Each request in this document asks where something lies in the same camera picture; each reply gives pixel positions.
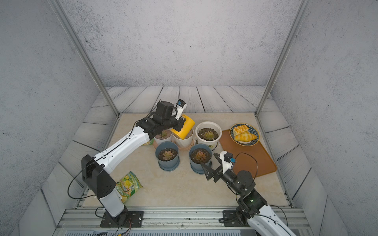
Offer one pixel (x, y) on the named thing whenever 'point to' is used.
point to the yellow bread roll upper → (239, 129)
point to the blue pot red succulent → (199, 154)
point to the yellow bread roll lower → (245, 136)
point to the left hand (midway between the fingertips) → (186, 118)
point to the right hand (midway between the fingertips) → (209, 159)
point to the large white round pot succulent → (208, 133)
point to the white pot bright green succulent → (185, 143)
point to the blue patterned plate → (251, 129)
